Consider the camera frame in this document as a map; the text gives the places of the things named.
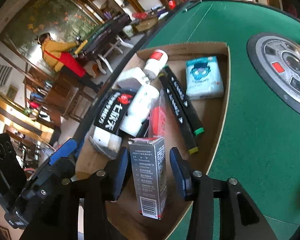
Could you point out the round table control panel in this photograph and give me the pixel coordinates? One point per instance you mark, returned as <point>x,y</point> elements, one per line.
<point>277,61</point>

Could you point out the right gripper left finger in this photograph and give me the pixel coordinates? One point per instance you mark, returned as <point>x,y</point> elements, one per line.
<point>106,185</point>

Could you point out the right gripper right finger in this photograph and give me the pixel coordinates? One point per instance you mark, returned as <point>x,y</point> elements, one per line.
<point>195,187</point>

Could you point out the white bottle grey label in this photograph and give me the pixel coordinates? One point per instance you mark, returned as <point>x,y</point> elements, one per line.
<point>139,110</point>

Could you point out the black marker yellow cap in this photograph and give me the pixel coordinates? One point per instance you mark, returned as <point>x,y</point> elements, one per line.
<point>179,114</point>

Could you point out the long white grey box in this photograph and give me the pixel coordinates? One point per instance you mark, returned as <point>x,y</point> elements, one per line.
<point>148,160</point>

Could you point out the black snack packet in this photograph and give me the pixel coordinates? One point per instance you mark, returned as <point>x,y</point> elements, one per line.
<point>106,137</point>

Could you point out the woman in yellow jacket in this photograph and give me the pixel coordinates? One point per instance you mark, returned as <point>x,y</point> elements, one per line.
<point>57,56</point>

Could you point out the black marker green cap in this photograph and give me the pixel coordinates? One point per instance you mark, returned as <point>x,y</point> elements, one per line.
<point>187,106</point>

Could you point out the low wooden tv bench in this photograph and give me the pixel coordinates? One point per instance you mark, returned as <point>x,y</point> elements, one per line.
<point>143,25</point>

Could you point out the clear bag red item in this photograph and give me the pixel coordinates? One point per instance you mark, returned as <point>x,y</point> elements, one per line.
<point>157,116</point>

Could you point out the blue tissue packet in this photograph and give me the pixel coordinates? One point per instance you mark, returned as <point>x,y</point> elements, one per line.
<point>203,78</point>

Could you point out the white bottle red label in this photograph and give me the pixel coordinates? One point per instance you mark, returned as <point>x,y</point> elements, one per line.
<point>155,63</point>

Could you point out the green mahjong table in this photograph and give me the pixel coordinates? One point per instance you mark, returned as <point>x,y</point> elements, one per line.
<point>250,134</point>

